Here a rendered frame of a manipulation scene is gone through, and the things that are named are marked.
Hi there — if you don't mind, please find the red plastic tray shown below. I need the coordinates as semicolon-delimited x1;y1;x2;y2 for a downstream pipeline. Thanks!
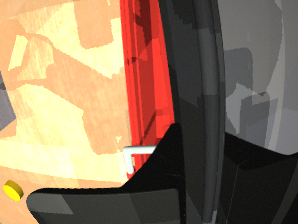
120;0;174;145

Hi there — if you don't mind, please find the yellow short cylinder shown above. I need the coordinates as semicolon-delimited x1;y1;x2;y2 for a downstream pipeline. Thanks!
3;180;24;201

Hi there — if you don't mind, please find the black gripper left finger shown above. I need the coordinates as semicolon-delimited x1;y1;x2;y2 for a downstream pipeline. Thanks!
25;123;186;224

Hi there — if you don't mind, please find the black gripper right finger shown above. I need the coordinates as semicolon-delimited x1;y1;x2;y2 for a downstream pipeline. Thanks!
217;132;298;224

